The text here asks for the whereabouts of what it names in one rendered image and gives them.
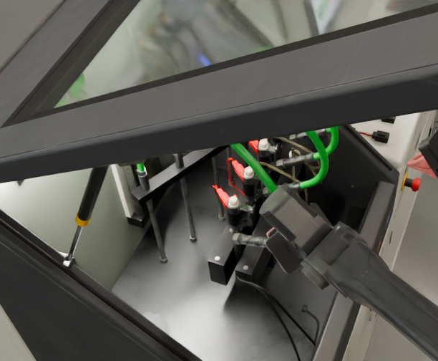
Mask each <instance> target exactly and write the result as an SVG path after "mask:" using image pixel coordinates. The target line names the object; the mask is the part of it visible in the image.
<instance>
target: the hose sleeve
mask: <svg viewBox="0 0 438 361"><path fill-rule="evenodd" d="M266 239H268V238H267V237H263V236H251V235H247V234H241V235H240V236H239V237H238V241H239V243H240V244H244V245H251V246H259V247H263V248H266V246H265V244H264V243H263V242H264V240H266Z"/></svg>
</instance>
